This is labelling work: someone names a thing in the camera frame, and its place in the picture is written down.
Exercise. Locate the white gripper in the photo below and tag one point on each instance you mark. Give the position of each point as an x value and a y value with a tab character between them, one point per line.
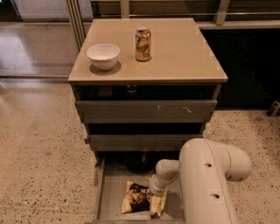
154	189

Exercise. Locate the brown chip bag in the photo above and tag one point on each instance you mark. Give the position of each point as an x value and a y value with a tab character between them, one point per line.
139	198

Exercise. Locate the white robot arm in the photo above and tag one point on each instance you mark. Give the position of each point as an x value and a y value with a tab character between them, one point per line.
204	169

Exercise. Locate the grey bottom drawer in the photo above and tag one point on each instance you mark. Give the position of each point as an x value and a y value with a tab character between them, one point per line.
111	191

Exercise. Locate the grey drawer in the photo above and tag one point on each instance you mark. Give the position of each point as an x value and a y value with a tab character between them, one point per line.
139	142
111	191
142	111

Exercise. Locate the grey middle drawer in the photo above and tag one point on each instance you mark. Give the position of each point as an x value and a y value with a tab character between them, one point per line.
139	142

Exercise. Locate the grey top drawer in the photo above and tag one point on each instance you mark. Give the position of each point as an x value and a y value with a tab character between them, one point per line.
142	111

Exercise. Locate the grey drawer cabinet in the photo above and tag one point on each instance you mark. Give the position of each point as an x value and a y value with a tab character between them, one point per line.
182	66

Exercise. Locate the white ceramic bowl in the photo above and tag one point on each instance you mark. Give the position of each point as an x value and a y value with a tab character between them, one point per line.
103	56

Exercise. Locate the small dark floor object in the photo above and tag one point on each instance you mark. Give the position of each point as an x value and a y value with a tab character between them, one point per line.
274	109

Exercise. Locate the gold soda can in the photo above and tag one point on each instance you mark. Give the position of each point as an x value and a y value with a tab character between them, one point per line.
143	44

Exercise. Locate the metal window railing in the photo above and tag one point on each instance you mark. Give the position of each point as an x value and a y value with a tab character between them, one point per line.
260	18

